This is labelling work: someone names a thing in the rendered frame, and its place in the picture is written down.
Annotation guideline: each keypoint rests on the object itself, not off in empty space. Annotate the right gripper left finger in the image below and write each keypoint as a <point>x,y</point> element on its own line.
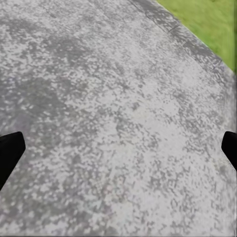
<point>12,147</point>

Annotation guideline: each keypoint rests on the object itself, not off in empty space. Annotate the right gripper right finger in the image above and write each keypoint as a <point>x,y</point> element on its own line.
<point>229,147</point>

